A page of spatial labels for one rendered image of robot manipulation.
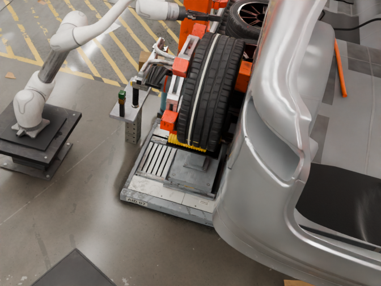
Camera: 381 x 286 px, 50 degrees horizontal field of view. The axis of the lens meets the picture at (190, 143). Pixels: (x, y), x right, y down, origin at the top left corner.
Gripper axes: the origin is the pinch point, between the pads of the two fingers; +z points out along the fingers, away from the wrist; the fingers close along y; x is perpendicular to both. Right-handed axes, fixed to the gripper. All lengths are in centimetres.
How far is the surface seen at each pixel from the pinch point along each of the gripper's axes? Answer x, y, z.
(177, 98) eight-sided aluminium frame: -37.9, 22.7, -17.8
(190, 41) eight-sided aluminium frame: -15.5, -4.2, -8.7
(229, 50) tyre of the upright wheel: -11.2, 16.8, 6.4
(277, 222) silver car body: -37, 117, -2
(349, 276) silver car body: -50, 130, 26
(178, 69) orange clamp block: -21.7, 23.3, -20.1
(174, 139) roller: -76, 0, -8
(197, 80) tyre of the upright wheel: -25.7, 25.9, -10.0
